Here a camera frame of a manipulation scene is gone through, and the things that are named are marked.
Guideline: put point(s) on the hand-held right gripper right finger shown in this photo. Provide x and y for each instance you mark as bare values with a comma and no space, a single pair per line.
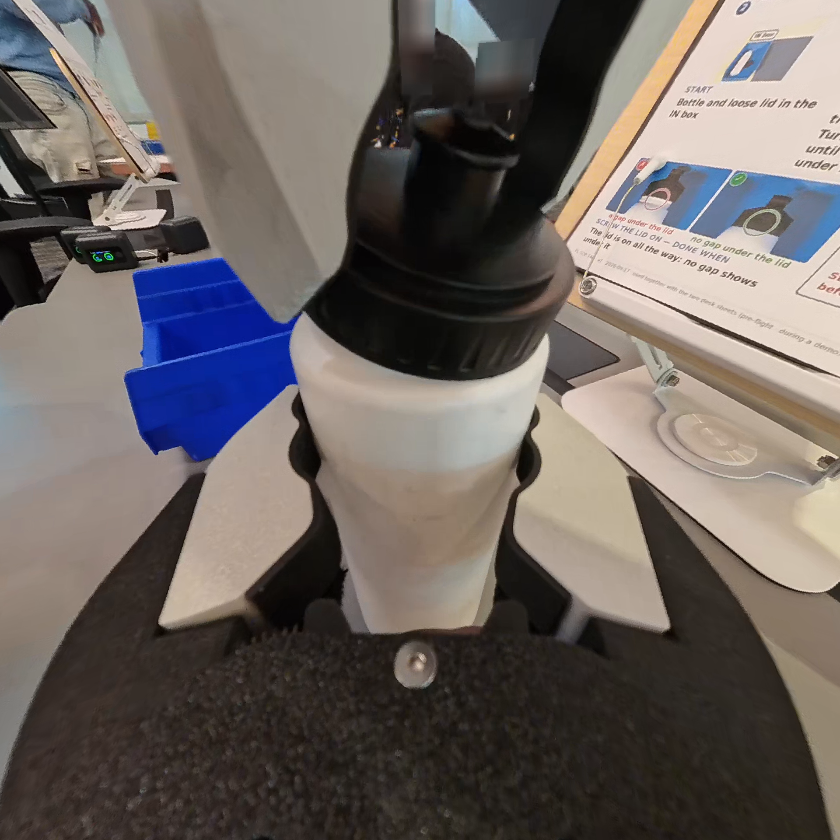
584,525

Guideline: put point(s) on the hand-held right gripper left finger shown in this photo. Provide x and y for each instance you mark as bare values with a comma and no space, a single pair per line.
243,525

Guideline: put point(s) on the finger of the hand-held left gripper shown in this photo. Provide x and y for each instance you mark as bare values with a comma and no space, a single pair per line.
262,131
577,79

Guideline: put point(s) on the blue storage bin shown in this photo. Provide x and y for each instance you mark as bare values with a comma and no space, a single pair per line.
197,367

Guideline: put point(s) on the white plastic bottle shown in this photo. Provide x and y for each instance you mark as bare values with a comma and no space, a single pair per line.
420,420

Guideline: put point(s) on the black bottle lid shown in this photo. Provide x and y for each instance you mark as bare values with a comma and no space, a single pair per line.
446,295

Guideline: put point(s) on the instruction sheet on stand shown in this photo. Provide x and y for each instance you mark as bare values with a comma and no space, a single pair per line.
630,131

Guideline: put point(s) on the white stand base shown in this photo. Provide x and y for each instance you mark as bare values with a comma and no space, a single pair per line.
610,420

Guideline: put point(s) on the black box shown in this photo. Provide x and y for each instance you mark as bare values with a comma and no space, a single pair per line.
185,234

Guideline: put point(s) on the clear document stand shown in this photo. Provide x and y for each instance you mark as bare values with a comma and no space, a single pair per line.
98,98

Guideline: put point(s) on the printed instruction sheet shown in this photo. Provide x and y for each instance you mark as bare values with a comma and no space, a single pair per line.
754,131

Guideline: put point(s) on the black charger with green lights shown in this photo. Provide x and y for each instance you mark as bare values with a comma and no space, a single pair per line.
105,253

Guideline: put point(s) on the black office chair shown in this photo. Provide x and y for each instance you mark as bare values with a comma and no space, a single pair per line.
39,229

